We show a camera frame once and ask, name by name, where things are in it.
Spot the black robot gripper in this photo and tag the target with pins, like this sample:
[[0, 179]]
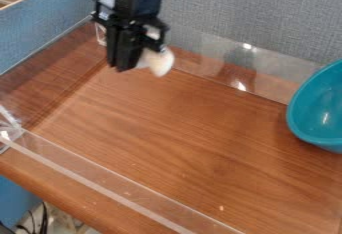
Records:
[[131, 34]]

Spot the blue plastic bowl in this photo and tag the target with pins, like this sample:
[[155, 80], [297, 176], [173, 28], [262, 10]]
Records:
[[314, 110]]

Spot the clear acrylic left barrier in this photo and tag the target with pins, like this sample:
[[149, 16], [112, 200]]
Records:
[[36, 86]]

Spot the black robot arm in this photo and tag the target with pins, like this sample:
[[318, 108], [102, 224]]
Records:
[[137, 8]]

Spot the white brown mushroom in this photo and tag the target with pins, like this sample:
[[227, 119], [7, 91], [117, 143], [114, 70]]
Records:
[[159, 62]]

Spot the clear acrylic front barrier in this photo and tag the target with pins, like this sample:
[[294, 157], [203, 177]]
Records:
[[162, 209]]

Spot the clear acrylic corner bracket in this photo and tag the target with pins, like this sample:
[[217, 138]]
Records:
[[100, 30]]

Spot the clear acrylic front bracket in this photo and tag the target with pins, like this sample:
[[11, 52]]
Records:
[[11, 129]]

